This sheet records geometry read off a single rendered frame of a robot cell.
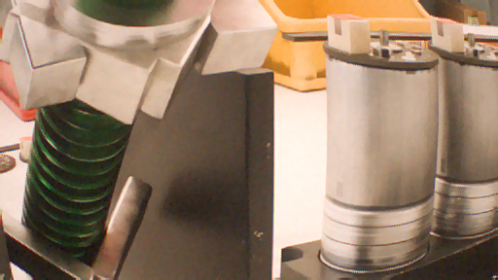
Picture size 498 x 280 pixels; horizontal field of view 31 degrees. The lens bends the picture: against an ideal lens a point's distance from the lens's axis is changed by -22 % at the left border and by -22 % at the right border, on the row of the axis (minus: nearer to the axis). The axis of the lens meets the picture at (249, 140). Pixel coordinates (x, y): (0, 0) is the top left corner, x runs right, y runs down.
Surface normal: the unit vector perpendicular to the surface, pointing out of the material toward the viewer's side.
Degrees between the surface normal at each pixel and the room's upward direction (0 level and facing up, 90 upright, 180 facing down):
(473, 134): 90
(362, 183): 90
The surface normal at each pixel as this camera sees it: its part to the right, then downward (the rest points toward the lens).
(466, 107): -0.44, 0.23
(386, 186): -0.11, 0.25
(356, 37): 0.44, 0.23
